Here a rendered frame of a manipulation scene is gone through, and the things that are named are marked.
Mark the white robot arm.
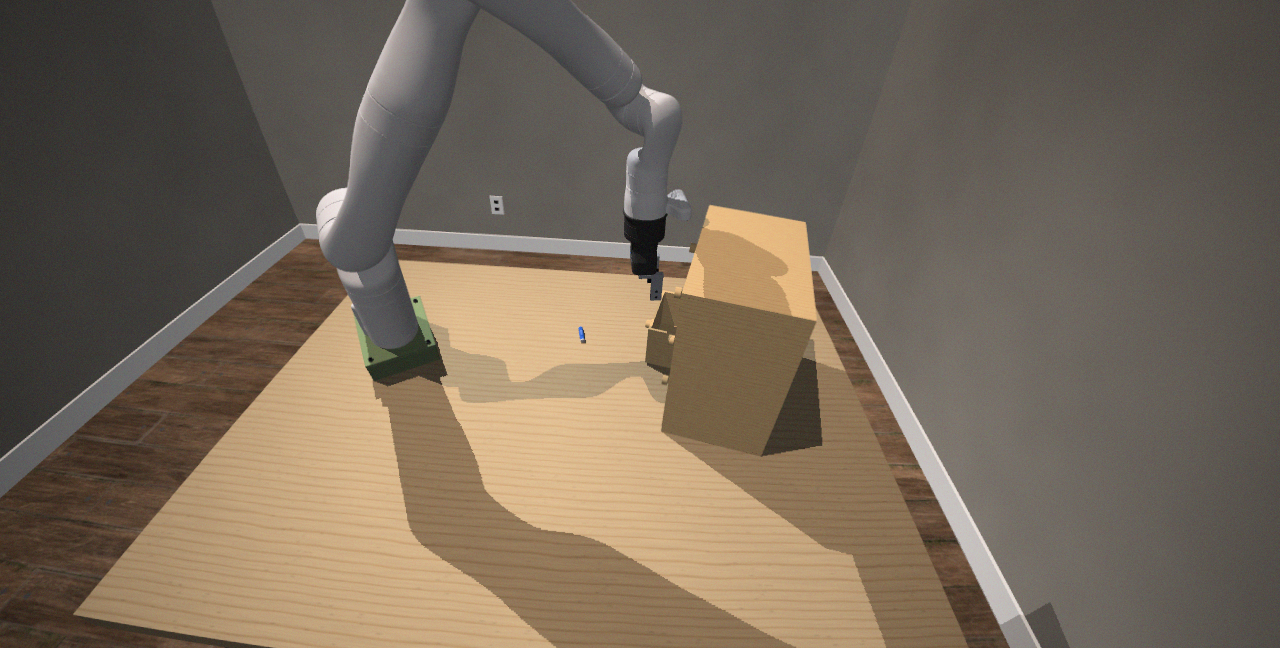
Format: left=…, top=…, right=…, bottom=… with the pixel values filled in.
left=316, top=0, right=682, bottom=350

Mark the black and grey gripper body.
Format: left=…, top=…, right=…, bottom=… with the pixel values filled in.
left=623, top=184, right=692, bottom=275

